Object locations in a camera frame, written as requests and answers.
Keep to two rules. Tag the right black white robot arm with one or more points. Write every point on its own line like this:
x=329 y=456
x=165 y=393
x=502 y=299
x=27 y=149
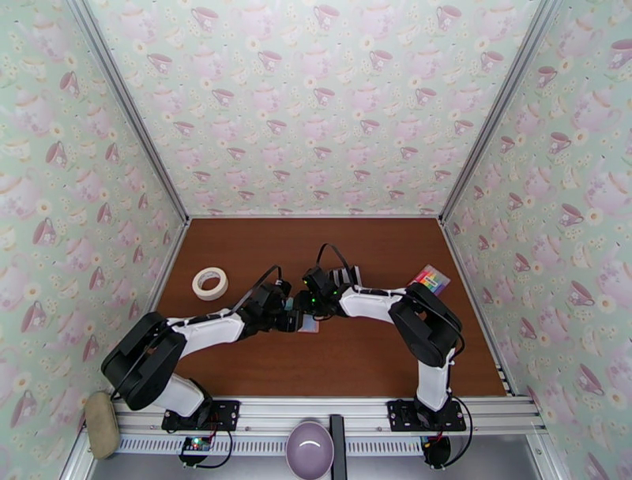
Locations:
x=427 y=325

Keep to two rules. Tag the aluminium frame rail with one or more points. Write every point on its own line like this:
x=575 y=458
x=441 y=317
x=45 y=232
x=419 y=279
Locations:
x=306 y=408

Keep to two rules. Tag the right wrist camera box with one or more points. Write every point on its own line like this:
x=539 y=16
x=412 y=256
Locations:
x=315 y=278

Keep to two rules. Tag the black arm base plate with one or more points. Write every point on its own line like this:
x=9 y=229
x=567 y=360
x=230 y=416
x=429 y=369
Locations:
x=224 y=413
x=402 y=415

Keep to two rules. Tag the beige fabric pouch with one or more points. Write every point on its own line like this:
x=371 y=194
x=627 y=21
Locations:
x=102 y=427

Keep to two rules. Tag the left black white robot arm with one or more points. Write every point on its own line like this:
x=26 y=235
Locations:
x=143 y=360

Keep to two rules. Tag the black upright post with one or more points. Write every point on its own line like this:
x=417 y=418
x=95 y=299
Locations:
x=337 y=444

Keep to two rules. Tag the clear acrylic card stand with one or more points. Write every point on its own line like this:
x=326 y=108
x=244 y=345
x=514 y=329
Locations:
x=348 y=278

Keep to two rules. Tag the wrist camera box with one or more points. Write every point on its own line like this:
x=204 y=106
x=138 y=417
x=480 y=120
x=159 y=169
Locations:
x=315 y=278
x=283 y=287

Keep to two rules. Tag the pink card holder wallet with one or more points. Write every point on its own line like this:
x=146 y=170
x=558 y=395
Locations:
x=311 y=328

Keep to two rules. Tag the aluminium corner post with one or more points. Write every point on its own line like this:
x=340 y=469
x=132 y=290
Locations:
x=128 y=108
x=498 y=108

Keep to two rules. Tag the green circuit board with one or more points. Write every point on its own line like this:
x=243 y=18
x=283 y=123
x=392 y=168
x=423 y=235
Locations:
x=196 y=445

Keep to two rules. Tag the purple bowl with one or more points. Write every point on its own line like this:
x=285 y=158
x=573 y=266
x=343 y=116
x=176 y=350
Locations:
x=309 y=449

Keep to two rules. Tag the beige masking tape roll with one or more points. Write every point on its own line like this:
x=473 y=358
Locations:
x=210 y=283

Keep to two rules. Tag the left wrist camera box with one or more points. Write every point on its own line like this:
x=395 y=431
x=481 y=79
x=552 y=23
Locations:
x=283 y=287

